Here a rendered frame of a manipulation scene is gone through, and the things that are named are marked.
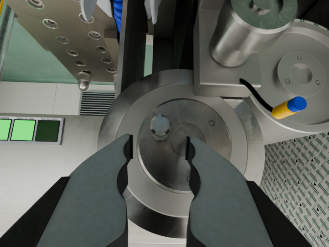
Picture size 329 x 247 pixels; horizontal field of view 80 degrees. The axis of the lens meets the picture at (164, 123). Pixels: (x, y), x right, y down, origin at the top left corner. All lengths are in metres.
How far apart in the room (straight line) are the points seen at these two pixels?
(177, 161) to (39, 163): 0.46
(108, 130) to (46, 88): 3.32
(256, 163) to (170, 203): 0.08
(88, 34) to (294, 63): 0.34
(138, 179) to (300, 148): 0.24
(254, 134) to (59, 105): 3.19
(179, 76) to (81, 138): 0.40
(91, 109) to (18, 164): 2.54
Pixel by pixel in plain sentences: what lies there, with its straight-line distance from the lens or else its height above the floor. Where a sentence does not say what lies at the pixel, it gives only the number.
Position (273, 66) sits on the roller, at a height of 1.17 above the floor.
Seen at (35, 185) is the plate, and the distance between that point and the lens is 0.58.
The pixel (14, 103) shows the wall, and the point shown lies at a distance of 3.65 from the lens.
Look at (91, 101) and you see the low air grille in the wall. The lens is 3.14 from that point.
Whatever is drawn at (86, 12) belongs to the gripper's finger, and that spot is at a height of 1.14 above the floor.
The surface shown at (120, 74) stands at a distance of 0.20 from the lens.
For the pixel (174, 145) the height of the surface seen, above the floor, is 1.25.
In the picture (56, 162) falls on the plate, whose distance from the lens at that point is 0.56.
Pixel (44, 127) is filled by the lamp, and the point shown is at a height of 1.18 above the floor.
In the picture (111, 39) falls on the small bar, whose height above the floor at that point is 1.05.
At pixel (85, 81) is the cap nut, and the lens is 0.57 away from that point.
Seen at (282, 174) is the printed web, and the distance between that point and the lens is 0.37.
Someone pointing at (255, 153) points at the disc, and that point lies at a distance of 0.19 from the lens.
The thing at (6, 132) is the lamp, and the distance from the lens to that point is 0.63.
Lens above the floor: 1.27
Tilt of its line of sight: 13 degrees down
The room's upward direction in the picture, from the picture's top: 179 degrees counter-clockwise
